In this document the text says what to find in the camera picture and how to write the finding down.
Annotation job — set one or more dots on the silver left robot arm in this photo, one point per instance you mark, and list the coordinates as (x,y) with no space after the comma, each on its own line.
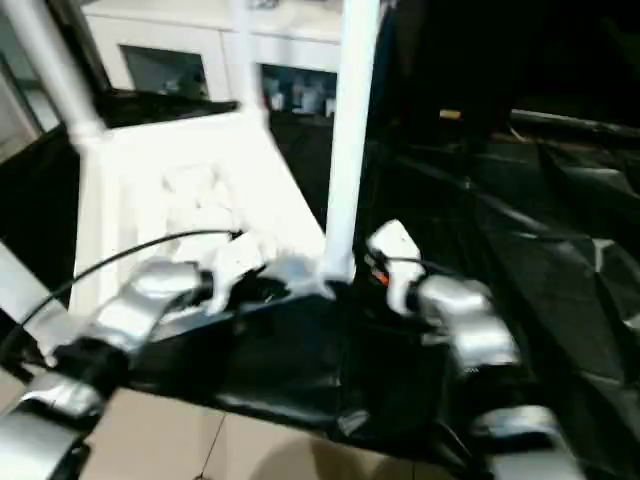
(150,290)

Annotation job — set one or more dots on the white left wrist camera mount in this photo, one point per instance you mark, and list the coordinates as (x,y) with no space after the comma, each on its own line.
(235,260)

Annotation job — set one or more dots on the grey curtain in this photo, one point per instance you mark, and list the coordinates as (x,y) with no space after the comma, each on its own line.
(30,50)

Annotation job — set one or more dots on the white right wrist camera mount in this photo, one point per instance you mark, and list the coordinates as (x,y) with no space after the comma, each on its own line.
(395,240)

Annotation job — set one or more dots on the black work mat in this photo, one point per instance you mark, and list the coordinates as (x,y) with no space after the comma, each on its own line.
(500,250)

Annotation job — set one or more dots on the small gold label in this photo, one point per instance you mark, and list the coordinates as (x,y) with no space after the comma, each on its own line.
(449,114)

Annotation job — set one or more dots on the white plastic table top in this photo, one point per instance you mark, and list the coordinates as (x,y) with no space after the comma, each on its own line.
(150,150)

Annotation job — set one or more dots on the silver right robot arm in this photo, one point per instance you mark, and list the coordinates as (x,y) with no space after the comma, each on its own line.
(460,305)

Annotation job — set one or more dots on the white glass-door cabinet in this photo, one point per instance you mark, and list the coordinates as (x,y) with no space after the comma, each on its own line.
(175,30)

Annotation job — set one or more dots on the clear glass ornament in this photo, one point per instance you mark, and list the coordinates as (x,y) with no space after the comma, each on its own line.
(264,4)

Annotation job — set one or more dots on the small white cup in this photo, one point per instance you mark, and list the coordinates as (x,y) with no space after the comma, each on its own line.
(331,106)

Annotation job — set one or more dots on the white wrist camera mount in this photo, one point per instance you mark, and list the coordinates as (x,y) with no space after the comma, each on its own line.
(395,240)
(235,260)

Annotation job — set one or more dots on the black cabinet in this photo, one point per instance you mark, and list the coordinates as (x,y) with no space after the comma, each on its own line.
(525,50)

